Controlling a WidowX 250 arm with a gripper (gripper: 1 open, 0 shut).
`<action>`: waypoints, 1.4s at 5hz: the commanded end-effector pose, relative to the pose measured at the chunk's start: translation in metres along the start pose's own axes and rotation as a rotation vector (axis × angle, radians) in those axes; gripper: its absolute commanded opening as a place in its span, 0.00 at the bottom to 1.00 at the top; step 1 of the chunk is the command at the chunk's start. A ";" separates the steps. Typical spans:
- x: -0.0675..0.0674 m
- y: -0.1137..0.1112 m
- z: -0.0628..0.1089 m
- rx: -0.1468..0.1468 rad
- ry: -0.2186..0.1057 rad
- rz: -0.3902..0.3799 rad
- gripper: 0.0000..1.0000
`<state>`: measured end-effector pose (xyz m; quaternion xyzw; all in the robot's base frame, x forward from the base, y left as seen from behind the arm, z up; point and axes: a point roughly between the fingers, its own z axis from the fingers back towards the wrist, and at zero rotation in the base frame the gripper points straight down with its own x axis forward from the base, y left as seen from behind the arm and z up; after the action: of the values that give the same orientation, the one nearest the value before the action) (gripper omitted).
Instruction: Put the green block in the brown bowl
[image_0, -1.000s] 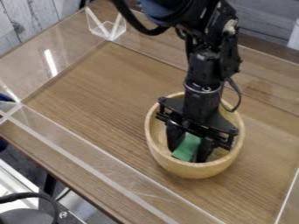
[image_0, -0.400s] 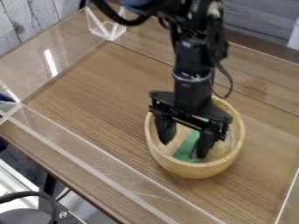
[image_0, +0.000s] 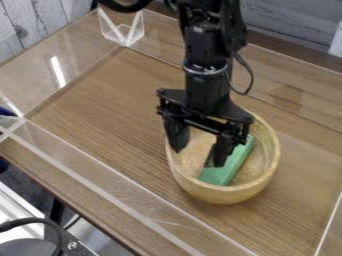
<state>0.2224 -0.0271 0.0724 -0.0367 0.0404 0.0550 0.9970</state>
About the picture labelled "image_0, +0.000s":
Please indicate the brown wooden bowl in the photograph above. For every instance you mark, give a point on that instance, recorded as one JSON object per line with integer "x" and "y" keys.
{"x": 253, "y": 175}

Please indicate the clear acrylic table enclosure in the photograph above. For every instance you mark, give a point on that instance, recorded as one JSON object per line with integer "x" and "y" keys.
{"x": 86, "y": 137}

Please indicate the clear acrylic corner bracket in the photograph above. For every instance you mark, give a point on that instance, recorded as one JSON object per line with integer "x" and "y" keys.
{"x": 122, "y": 34}

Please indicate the black metal bracket with bolt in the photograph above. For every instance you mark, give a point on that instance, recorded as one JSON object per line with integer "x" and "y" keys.
{"x": 72, "y": 246}

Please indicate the green rectangular block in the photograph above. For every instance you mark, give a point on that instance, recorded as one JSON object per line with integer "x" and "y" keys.
{"x": 221, "y": 175}

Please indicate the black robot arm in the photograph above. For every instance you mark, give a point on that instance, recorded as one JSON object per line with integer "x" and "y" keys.
{"x": 214, "y": 35}

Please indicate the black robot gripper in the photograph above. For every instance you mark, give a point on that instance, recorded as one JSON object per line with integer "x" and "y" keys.
{"x": 202, "y": 105}

